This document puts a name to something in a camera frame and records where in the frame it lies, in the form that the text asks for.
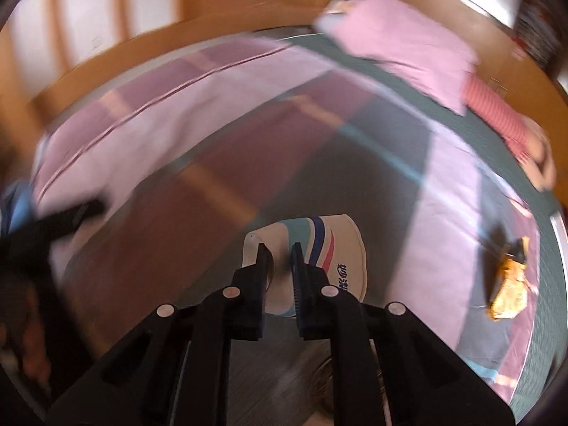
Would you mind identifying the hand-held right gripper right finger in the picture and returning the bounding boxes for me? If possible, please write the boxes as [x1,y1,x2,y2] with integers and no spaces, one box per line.
[290,243,515,426]

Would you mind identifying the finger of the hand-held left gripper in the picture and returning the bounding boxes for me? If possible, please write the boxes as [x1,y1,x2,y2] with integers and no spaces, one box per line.
[13,200,105,250]

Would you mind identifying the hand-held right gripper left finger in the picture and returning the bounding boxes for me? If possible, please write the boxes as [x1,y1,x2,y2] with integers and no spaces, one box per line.
[47,243,272,426]

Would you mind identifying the white striped paper cup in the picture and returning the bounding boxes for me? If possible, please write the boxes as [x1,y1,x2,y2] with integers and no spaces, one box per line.
[243,214,369,317]

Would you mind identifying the plaid pink grey bed sheet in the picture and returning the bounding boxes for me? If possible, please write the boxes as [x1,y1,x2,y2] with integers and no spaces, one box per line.
[31,35,552,409]

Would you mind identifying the yellow snack wrapper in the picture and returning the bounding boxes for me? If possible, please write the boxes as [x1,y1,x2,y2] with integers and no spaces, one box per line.
[485,235,531,321]

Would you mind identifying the green patterned bed mat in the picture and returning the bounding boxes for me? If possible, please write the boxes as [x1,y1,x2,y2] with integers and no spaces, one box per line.
[284,31,568,391]

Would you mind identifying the striped plush toy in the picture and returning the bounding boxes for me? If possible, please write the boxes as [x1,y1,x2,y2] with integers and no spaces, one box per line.
[463,75,558,192]

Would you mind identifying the light blue cushion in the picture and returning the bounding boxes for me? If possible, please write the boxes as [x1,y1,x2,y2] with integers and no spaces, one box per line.
[316,12,352,39]

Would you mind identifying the pink pillow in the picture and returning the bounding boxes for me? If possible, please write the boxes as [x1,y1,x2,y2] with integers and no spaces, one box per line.
[317,0,481,117]

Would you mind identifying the shelf of folded clothes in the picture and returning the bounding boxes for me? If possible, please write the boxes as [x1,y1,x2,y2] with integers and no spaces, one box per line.
[515,0,562,68]

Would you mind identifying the wooden bunk bed frame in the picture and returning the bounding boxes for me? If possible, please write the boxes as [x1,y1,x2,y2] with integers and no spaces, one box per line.
[0,0,568,249]

